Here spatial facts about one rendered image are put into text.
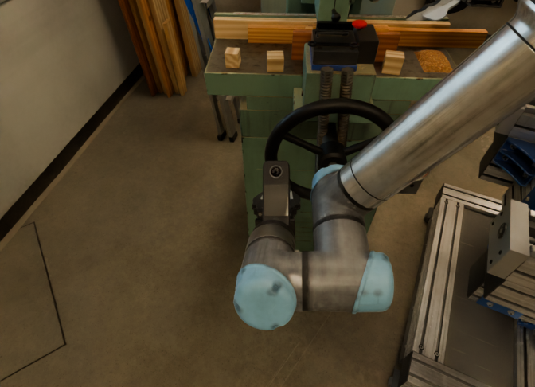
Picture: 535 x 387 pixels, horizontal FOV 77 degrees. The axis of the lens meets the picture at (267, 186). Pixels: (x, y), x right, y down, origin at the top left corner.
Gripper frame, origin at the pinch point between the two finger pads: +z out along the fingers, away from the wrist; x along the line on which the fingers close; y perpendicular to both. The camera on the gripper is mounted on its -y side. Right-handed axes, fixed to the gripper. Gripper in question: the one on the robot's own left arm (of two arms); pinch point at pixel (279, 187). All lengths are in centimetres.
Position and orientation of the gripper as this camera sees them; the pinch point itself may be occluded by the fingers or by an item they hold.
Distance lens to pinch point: 71.5
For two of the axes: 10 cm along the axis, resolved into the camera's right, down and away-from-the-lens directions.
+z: 0.9, -3.4, 9.4
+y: 0.4, 9.4, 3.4
